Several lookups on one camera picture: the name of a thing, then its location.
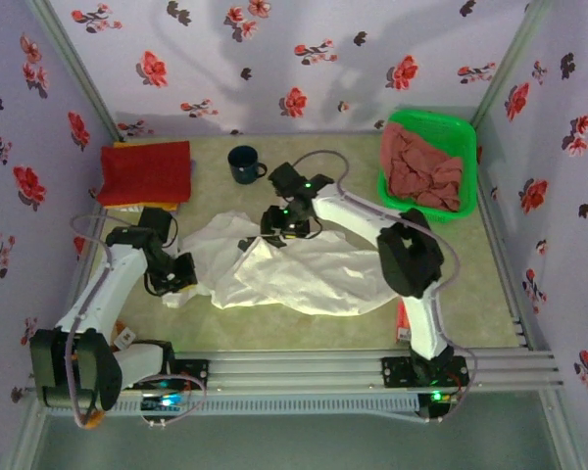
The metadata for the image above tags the pack of coloured markers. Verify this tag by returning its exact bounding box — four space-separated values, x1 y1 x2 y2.
395 299 414 345

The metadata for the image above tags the lilac left arm cable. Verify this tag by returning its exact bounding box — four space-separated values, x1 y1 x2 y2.
53 213 210 431

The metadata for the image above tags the brown monkey plush toy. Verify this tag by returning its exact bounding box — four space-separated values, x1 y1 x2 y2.
80 320 138 431

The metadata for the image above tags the white t-shirt with black print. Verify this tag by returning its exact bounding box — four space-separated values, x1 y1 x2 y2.
164 210 403 317

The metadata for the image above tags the red folded t-shirt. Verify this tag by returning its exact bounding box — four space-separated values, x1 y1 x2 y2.
96 140 193 207

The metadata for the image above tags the aluminium cross rail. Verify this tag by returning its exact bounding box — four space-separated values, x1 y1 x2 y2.
26 348 567 396

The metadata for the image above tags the dusty pink crumpled t-shirt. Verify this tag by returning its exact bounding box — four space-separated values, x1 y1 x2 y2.
379 121 465 212

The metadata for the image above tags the lilac right arm cable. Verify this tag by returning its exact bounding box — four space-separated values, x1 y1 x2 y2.
291 149 480 425

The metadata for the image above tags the lilac arm cable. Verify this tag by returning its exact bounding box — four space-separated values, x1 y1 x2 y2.
291 149 480 425
53 213 210 431

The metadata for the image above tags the green plastic basket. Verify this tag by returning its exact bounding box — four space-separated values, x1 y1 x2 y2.
375 110 479 221

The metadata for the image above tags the grey slotted cable duct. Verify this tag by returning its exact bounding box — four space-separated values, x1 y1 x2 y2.
46 394 420 418

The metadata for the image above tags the aluminium corner post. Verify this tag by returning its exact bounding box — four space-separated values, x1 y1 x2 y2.
26 0 123 143
469 0 555 129

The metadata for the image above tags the aluminium side rail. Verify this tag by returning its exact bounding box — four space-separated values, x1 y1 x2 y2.
53 203 112 353
474 146 553 353

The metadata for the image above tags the dark blue mug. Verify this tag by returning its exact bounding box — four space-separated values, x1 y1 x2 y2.
226 145 269 186

